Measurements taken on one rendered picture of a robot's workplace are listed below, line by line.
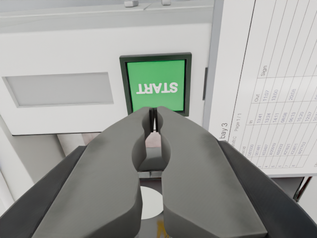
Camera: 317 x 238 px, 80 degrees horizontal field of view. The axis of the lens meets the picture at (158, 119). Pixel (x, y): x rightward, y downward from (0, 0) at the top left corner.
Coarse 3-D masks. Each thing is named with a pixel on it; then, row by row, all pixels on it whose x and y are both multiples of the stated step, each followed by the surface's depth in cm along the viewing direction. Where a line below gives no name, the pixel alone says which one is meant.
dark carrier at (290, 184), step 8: (144, 184) 32; (152, 184) 32; (160, 184) 32; (280, 184) 32; (288, 184) 32; (296, 184) 32; (160, 192) 33; (288, 192) 33; (160, 216) 37; (144, 224) 39; (152, 224) 39; (160, 224) 39; (144, 232) 41; (152, 232) 41; (160, 232) 41
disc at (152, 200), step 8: (144, 192) 33; (152, 192) 33; (144, 200) 35; (152, 200) 35; (160, 200) 35; (144, 208) 36; (152, 208) 36; (160, 208) 36; (144, 216) 37; (152, 216) 37
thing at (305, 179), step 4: (312, 176) 31; (304, 180) 32; (308, 180) 31; (300, 184) 33; (304, 184) 32; (308, 184) 32; (300, 188) 33; (304, 188) 32; (296, 192) 34; (300, 192) 33; (296, 196) 34; (300, 196) 34; (296, 200) 34
